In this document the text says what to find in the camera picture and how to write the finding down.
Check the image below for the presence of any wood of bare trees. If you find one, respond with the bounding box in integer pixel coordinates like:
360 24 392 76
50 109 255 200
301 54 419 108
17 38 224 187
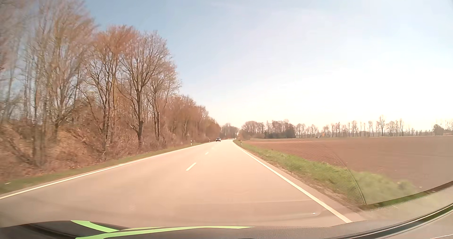
0 0 240 183

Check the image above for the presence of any grass verge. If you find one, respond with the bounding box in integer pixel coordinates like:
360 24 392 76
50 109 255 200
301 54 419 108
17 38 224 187
0 142 209 194
233 140 430 208

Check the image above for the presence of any row of bare trees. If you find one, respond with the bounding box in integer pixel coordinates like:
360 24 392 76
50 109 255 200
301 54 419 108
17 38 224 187
239 115 453 140

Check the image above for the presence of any brown ploughed field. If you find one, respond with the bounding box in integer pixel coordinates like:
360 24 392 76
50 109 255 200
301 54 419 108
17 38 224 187
244 136 453 191

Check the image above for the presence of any grey asphalt road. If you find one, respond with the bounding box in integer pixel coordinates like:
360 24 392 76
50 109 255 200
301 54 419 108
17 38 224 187
0 139 366 228

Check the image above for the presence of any car's own bonnet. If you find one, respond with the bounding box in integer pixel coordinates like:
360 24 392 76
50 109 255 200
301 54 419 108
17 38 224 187
0 202 453 239

